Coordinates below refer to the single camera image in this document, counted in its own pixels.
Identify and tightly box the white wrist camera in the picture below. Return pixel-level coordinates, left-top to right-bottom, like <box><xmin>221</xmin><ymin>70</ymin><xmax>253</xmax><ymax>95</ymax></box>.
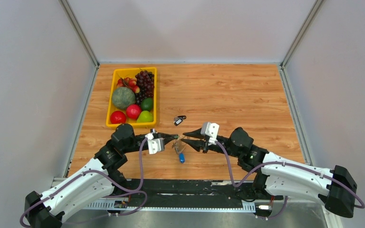
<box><xmin>200</xmin><ymin>122</ymin><xmax>220</xmax><ymax>146</ymax></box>
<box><xmin>145</xmin><ymin>128</ymin><xmax>165</xmax><ymax>154</ymax></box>

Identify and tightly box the dark red grape bunch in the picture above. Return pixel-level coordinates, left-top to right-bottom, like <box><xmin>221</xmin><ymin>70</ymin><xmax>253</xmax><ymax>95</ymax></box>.
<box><xmin>135</xmin><ymin>70</ymin><xmax>155</xmax><ymax>105</ymax></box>

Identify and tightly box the black key tag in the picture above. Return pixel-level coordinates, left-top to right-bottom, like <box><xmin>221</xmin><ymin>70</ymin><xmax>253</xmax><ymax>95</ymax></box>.
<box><xmin>173</xmin><ymin>115</ymin><xmax>187</xmax><ymax>126</ymax></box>

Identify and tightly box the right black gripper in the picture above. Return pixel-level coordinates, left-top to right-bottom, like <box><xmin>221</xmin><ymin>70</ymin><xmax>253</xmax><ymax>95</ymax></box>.
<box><xmin>181</xmin><ymin>128</ymin><xmax>240</xmax><ymax>159</ymax></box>

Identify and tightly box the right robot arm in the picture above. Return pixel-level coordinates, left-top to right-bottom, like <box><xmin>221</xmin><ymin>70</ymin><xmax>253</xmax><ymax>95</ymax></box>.
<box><xmin>182</xmin><ymin>123</ymin><xmax>364</xmax><ymax>218</ymax></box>

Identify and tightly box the green netted melon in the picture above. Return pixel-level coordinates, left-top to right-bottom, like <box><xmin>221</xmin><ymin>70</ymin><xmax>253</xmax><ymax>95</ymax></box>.
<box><xmin>111</xmin><ymin>87</ymin><xmax>135</xmax><ymax>110</ymax></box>

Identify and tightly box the dark green lime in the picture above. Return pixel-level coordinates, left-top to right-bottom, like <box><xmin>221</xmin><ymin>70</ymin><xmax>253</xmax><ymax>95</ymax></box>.
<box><xmin>140</xmin><ymin>97</ymin><xmax>154</xmax><ymax>112</ymax></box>

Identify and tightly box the red apple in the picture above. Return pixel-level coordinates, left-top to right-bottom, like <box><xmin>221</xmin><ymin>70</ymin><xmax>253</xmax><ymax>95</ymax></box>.
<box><xmin>109</xmin><ymin>111</ymin><xmax>126</xmax><ymax>124</ymax></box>

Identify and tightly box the yellow plastic tray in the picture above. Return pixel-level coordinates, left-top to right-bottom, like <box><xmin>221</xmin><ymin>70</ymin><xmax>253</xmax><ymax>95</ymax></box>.
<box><xmin>106</xmin><ymin>67</ymin><xmax>158</xmax><ymax>128</ymax></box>

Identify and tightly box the blue key tag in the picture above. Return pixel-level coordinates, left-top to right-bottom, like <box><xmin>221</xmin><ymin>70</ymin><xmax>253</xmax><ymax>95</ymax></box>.
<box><xmin>179</xmin><ymin>153</ymin><xmax>185</xmax><ymax>163</ymax></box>

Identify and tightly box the aluminium frame post right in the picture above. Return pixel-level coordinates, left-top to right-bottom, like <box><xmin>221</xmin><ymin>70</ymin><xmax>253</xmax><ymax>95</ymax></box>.
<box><xmin>280</xmin><ymin>0</ymin><xmax>325</xmax><ymax>69</ymax></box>

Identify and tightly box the red pomegranate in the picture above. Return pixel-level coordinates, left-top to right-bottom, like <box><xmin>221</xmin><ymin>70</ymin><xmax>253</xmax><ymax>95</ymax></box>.
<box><xmin>125</xmin><ymin>104</ymin><xmax>142</xmax><ymax>120</ymax></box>

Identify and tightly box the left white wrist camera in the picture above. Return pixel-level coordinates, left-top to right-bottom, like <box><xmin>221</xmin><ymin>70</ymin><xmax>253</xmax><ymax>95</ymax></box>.
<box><xmin>145</xmin><ymin>128</ymin><xmax>165</xmax><ymax>154</ymax></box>

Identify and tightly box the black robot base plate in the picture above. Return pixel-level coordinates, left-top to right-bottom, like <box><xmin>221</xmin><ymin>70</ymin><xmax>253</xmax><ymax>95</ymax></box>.
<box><xmin>141</xmin><ymin>179</ymin><xmax>271</xmax><ymax>209</ymax></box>

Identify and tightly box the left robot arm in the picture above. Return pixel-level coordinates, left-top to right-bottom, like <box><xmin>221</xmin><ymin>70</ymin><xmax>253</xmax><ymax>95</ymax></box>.
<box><xmin>19</xmin><ymin>123</ymin><xmax>179</xmax><ymax>228</ymax></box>

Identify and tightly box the aluminium frame post left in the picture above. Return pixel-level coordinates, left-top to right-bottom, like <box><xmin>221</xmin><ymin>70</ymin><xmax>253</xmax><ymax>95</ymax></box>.
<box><xmin>59</xmin><ymin>0</ymin><xmax>100</xmax><ymax>69</ymax></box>

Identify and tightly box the light green pear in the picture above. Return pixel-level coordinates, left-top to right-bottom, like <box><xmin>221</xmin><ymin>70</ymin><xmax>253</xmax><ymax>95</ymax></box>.
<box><xmin>136</xmin><ymin>111</ymin><xmax>154</xmax><ymax>123</ymax></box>

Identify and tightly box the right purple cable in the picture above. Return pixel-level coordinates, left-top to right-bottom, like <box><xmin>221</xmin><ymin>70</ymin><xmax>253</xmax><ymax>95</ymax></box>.
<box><xmin>215</xmin><ymin>142</ymin><xmax>365</xmax><ymax>220</ymax></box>

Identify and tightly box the red peach cluster with stem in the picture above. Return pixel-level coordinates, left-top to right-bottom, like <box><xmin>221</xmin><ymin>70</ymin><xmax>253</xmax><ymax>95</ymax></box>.
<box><xmin>116</xmin><ymin>77</ymin><xmax>140</xmax><ymax>94</ymax></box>

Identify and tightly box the aluminium frame post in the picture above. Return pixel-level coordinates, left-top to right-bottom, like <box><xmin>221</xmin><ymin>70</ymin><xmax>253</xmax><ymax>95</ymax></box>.
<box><xmin>59</xmin><ymin>0</ymin><xmax>100</xmax><ymax>69</ymax></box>
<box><xmin>280</xmin><ymin>0</ymin><xmax>325</xmax><ymax>69</ymax></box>

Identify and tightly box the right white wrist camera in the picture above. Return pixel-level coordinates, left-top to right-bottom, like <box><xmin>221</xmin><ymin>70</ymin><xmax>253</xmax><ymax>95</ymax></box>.
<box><xmin>200</xmin><ymin>122</ymin><xmax>220</xmax><ymax>146</ymax></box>

